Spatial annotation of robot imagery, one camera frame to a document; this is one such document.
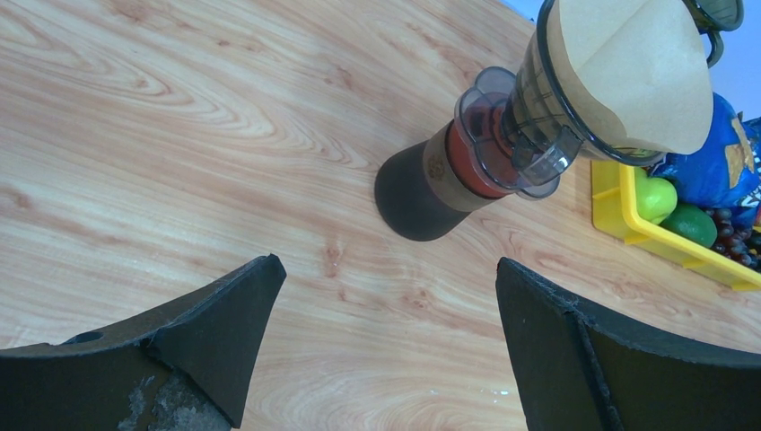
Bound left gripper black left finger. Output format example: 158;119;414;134
1;254;286;430

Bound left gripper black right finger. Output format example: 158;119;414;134
495;258;760;430

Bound smoky transparent coffee dripper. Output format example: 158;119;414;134
454;0;667;200

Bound brown paper coffee filter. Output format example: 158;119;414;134
547;0;713;154

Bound red-black coffee carafe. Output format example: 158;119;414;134
374;118;517;242

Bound yellow plastic bin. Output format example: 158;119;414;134
590;161;760;291

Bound dark green lime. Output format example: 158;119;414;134
660;203;718;248

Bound yellow-green lime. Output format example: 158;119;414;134
634;168;678;224

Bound dark purple grape bunch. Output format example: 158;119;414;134
704;208;760;273

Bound blue chips bag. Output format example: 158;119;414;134
648;93;760;228

